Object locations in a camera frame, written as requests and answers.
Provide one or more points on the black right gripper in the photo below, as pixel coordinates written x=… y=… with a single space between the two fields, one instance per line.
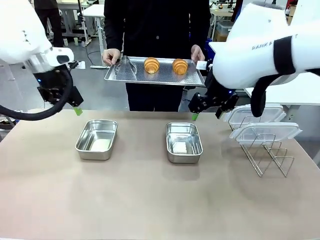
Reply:
x=218 y=92

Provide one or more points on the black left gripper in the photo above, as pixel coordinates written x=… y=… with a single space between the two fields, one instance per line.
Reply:
x=53 y=78

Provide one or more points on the golden croissant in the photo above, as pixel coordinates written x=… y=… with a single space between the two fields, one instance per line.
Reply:
x=180 y=66
x=151 y=65

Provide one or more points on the rectangular steel container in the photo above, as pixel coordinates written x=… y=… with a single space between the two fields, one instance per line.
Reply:
x=96 y=140
x=184 y=142

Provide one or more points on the clear plastic clip lid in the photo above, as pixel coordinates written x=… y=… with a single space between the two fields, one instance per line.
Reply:
x=272 y=113
x=265 y=131

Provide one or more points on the perforated metal baking tray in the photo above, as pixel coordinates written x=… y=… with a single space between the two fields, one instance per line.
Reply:
x=160 y=77

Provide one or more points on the metal bread tongs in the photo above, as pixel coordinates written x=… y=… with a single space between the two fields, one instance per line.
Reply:
x=126 y=66

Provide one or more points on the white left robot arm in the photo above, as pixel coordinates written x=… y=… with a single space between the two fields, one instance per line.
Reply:
x=22 y=30

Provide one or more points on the person's left forearm black sleeve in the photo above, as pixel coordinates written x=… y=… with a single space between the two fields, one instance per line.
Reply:
x=201 y=25

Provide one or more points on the person's right forearm black sleeve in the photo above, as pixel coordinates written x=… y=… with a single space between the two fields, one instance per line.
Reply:
x=113 y=27

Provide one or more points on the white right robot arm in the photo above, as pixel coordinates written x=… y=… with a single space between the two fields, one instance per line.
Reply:
x=255 y=52

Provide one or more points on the person's left hand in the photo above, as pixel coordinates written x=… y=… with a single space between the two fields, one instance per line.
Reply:
x=197 y=52

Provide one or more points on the person's right hand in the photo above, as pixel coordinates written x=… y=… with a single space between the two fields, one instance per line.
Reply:
x=111 y=56

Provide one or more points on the grey plastic storage box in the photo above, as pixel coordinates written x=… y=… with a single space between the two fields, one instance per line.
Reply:
x=223 y=31

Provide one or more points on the background person in dark clothes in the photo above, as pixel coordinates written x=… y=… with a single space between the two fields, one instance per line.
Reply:
x=48 y=20

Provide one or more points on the white background desk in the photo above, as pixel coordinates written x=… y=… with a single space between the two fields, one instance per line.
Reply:
x=93 y=15

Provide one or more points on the person torso in black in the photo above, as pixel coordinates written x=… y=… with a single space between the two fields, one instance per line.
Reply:
x=155 y=27

